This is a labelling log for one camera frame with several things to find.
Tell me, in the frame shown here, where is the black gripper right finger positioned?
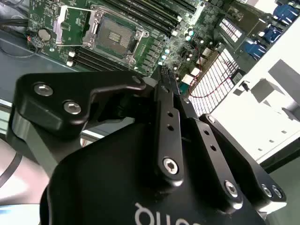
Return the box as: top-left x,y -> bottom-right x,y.
169,69 -> 288,215

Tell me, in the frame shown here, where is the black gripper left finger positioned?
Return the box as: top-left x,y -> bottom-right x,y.
7,67 -> 185,188

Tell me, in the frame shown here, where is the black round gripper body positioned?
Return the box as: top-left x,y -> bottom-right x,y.
39,123 -> 265,225

